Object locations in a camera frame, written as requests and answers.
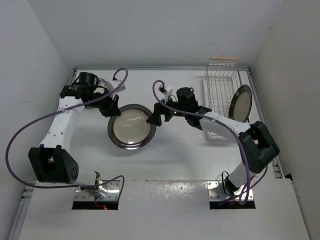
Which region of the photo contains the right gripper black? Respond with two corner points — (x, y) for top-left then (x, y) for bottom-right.
(147, 93), (188, 126)

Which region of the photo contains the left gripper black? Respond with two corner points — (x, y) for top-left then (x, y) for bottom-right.
(86, 88), (121, 118)

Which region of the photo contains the grey rim cream plate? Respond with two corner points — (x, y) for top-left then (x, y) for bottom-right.
(107, 104), (157, 151)

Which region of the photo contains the black checkered rim plate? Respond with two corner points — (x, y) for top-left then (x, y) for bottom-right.
(228, 84), (253, 123)

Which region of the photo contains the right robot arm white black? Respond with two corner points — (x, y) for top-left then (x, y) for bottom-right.
(147, 81), (280, 199)

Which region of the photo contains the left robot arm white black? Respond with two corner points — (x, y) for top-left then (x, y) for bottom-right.
(28, 72), (125, 186)

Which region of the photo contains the blue floral white plate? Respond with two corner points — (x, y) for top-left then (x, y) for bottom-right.
(98, 77), (109, 89)

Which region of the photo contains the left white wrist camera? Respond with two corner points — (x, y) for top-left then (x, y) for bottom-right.
(106, 80), (126, 94)

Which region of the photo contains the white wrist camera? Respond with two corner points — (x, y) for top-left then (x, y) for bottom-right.
(158, 83), (173, 102)
(106, 80), (126, 94)

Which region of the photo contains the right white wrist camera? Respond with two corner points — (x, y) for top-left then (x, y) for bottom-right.
(158, 83), (173, 102)

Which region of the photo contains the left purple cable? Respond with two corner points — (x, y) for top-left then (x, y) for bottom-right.
(5, 67), (130, 195)

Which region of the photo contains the wire dish rack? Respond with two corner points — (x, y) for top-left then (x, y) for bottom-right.
(202, 56), (251, 139)

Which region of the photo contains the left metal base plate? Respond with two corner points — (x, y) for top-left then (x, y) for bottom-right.
(74, 180), (121, 202)

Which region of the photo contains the metal base plate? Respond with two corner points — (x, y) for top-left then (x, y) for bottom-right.
(206, 180), (254, 202)
(74, 180), (121, 202)

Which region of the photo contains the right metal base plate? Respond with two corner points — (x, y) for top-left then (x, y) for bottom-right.
(206, 180), (254, 202)

